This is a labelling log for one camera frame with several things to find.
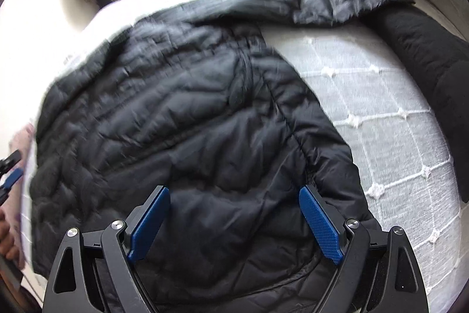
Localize bed with white tufted bedspread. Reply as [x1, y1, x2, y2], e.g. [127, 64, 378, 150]
[15, 0, 463, 313]

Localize black fleece garment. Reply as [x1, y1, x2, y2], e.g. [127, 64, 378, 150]
[370, 5, 469, 160]

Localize person's left hand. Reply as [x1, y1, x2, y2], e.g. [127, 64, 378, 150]
[0, 203, 21, 262]

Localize black puffer jacket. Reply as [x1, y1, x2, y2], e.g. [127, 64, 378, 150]
[28, 0, 383, 313]

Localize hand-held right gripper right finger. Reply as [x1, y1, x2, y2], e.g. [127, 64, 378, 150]
[299, 185, 429, 313]

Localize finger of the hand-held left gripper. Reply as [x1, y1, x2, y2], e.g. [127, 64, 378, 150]
[0, 168, 25, 205]
[0, 150, 21, 169]

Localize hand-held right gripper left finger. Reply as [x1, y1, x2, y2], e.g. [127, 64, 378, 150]
[44, 186, 171, 313]

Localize pink floral cloth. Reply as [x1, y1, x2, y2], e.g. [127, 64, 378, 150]
[9, 124, 37, 168]

